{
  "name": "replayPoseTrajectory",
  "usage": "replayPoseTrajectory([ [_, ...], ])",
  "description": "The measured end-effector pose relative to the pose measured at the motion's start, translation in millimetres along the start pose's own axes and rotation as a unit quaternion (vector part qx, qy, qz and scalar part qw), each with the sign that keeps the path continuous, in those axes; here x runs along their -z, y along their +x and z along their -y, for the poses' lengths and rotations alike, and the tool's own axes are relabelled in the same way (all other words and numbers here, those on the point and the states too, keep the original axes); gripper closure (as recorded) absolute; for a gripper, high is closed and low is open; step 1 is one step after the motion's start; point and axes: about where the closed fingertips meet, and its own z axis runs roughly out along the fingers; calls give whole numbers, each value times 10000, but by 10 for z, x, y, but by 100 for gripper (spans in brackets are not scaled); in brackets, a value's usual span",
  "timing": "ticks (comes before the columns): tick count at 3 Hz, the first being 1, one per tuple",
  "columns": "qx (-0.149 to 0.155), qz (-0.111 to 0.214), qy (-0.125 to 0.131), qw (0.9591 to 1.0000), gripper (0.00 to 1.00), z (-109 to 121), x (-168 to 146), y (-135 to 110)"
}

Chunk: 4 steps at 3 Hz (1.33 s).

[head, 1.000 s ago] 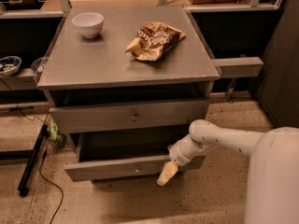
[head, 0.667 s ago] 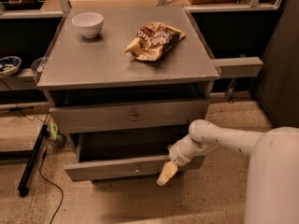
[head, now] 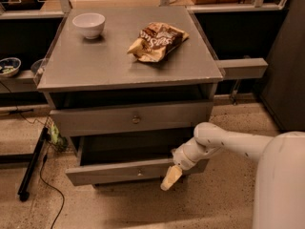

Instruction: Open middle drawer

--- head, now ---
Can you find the grey drawer cabinet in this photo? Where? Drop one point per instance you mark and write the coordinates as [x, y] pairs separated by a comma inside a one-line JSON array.
[[95, 73]]

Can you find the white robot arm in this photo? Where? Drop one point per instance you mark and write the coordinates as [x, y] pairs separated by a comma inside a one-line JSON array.
[[279, 192]]

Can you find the brown chip bag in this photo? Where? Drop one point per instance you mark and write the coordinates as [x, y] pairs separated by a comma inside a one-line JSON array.
[[155, 41]]

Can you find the grey drawer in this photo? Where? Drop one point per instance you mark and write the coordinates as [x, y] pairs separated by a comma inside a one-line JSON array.
[[133, 118], [124, 157]]

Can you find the grey side bar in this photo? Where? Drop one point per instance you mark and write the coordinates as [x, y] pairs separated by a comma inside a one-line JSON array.
[[246, 68]]

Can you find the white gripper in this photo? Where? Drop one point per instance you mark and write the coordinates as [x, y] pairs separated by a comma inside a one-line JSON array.
[[182, 157]]

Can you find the clear glass cup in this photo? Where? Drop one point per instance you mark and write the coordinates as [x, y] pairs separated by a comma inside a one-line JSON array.
[[39, 66]]

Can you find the grey top drawer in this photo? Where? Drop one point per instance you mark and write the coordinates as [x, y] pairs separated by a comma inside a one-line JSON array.
[[133, 118]]

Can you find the grey side shelf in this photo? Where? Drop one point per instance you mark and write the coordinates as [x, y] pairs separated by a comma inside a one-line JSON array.
[[20, 83]]

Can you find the green packet in basket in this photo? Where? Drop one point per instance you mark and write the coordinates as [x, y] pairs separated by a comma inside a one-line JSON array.
[[56, 139]]

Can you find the white ceramic bowl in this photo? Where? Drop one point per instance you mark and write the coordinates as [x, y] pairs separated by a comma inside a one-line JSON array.
[[90, 24]]

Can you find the blue patterned bowl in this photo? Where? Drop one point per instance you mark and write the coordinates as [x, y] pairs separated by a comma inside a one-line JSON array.
[[9, 66]]

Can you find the black metal leg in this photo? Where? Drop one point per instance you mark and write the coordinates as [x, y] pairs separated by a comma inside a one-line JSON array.
[[22, 192]]

